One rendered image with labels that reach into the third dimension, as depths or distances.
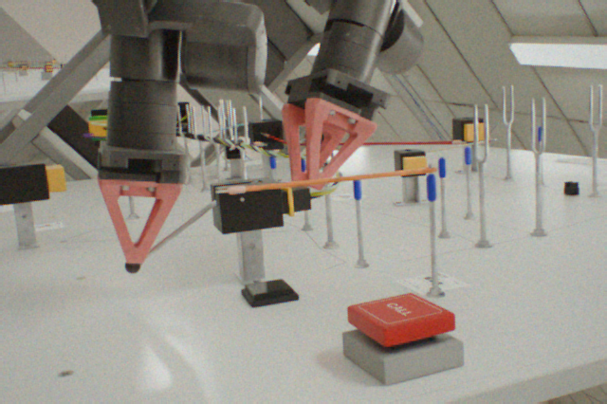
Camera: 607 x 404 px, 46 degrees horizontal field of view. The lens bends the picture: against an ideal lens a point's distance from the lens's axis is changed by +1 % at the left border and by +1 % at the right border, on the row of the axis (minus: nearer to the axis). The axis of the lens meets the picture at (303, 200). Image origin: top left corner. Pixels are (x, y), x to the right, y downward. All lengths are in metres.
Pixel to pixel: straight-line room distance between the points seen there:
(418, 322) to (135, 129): 0.29
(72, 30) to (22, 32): 0.50
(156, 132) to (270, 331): 0.19
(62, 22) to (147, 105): 7.58
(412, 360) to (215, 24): 0.30
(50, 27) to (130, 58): 7.55
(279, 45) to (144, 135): 1.17
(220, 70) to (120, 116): 0.09
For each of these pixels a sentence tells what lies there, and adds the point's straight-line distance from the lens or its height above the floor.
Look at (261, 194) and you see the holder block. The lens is 0.62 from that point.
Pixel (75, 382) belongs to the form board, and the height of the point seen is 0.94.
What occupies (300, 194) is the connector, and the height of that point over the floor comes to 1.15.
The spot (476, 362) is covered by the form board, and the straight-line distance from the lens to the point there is 0.47.
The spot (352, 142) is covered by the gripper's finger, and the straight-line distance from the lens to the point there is 0.65.
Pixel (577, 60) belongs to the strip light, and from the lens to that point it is 4.24.
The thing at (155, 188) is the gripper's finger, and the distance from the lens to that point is 0.60.
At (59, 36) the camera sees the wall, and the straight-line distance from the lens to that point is 8.16.
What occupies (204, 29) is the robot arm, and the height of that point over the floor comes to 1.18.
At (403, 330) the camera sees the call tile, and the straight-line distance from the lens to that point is 0.43.
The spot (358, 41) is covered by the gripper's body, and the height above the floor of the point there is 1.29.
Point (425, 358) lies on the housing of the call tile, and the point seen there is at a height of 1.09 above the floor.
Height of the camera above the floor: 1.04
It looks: 10 degrees up
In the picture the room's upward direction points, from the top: 41 degrees clockwise
